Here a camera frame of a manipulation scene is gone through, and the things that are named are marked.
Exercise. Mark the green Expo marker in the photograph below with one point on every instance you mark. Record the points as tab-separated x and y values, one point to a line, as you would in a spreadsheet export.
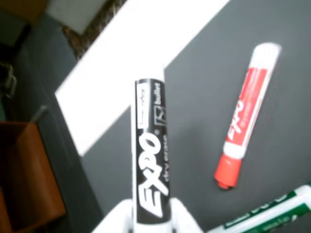
279	214

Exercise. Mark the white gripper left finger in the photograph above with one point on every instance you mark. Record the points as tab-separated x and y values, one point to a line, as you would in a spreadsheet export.
119	218

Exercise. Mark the grey rectangular mat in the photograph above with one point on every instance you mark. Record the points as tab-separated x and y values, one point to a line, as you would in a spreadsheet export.
206	85

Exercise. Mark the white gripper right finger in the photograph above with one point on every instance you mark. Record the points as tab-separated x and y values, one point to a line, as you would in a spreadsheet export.
181	218

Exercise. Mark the brown open box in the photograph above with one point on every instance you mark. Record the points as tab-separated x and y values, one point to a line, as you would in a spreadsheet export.
26	174

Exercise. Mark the black Expo marker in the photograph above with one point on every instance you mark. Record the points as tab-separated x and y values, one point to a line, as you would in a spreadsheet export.
150	145

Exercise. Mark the red Expo marker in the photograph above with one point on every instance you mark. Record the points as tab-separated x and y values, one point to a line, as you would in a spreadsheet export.
245	109

